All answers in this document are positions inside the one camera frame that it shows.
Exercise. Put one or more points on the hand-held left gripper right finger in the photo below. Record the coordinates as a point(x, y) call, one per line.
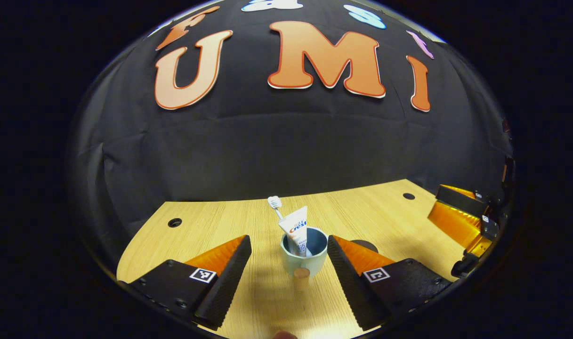
point(350, 282)

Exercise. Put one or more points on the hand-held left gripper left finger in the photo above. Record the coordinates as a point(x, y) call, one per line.
point(230, 278)

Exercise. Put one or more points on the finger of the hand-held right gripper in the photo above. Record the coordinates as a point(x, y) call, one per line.
point(460, 200)
point(455, 226)

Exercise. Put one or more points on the dark round coaster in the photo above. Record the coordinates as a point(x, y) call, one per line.
point(367, 246)

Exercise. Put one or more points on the wooden desktop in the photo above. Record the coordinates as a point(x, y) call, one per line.
point(267, 301)

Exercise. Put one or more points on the black backdrop cloth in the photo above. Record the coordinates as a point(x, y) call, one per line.
point(286, 141)

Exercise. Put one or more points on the white toothpaste tube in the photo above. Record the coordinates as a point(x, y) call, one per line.
point(296, 230)

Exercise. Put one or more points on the white toothbrush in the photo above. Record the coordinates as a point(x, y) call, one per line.
point(277, 207)

